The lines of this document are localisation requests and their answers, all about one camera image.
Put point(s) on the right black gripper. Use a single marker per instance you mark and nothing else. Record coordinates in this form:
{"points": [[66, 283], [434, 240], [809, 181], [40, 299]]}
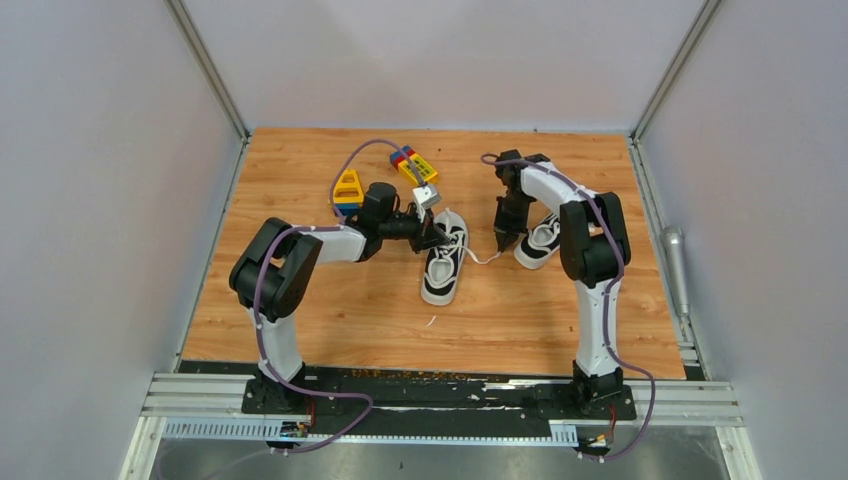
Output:
{"points": [[506, 232]]}

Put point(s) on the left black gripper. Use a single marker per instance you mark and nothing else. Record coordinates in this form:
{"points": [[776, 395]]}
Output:
{"points": [[427, 234]]}

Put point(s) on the black white sneaker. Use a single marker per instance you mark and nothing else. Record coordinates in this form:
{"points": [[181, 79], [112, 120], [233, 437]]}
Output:
{"points": [[540, 243]]}

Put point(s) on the white shoe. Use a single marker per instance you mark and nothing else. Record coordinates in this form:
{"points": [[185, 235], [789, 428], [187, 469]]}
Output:
{"points": [[441, 277]]}

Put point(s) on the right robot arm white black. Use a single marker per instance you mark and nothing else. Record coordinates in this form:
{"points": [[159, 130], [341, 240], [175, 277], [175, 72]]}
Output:
{"points": [[593, 248]]}

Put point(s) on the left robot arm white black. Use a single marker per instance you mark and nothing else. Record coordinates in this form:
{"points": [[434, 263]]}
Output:
{"points": [[272, 275]]}

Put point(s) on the yellow triangle toy block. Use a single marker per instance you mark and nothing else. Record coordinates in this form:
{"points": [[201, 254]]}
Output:
{"points": [[347, 194]]}

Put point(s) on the colourful toy block stack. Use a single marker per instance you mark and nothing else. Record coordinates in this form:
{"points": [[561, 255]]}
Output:
{"points": [[413, 167]]}

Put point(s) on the grey metal cylinder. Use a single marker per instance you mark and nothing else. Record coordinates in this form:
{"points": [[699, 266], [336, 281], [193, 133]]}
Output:
{"points": [[673, 243]]}

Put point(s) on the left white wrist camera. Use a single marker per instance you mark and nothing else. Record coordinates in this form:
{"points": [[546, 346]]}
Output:
{"points": [[425, 197]]}

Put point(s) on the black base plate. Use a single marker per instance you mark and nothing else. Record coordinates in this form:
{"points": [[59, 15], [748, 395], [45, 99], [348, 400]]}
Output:
{"points": [[415, 403]]}

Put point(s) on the aluminium frame rail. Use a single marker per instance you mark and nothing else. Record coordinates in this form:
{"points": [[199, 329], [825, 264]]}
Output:
{"points": [[195, 395]]}

